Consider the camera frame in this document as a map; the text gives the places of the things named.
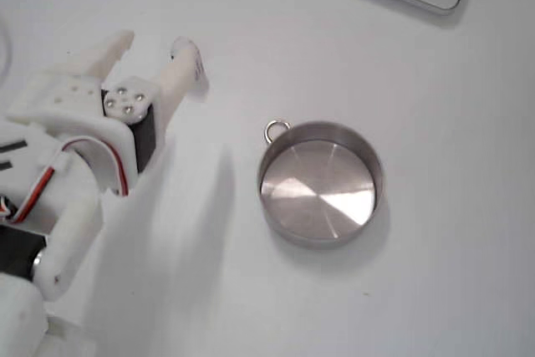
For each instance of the round metal bowl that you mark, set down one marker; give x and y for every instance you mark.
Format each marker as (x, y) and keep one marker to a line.
(322, 194)

